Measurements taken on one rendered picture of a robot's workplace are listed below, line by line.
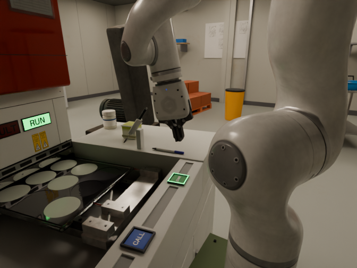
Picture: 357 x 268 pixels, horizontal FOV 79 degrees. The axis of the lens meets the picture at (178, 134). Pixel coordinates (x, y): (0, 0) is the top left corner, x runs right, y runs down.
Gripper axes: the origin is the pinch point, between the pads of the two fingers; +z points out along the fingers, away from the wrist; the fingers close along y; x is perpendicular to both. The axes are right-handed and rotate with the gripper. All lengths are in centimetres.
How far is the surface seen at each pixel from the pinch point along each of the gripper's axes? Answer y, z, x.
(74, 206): -31.8, 15.4, -16.1
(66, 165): -55, 11, 5
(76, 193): -36.4, 14.6, -10.3
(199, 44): -147, -89, 658
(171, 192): -2.7, 15.6, -7.1
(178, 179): -2.8, 14.8, -0.8
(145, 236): -1.6, 14.9, -25.3
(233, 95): -35, 50, 423
